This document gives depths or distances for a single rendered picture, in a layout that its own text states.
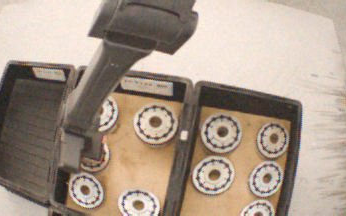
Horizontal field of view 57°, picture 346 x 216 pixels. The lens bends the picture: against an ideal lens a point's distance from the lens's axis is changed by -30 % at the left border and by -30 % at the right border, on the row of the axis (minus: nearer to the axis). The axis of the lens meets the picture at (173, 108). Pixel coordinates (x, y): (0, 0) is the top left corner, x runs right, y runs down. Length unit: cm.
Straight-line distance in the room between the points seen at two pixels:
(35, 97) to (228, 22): 71
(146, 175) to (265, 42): 62
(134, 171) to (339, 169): 69
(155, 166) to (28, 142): 39
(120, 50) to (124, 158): 60
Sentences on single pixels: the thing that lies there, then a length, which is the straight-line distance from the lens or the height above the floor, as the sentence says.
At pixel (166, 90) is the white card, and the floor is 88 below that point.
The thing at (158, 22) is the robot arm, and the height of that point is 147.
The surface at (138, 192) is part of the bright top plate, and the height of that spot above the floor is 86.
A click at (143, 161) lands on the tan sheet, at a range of 103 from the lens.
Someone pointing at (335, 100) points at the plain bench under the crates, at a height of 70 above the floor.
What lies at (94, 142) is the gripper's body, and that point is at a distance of 92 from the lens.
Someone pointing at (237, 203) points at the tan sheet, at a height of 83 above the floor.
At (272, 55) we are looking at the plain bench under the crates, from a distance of 136.
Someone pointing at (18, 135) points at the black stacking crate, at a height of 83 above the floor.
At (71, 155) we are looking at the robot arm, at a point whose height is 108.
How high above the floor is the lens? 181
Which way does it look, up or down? 65 degrees down
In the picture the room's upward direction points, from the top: 1 degrees counter-clockwise
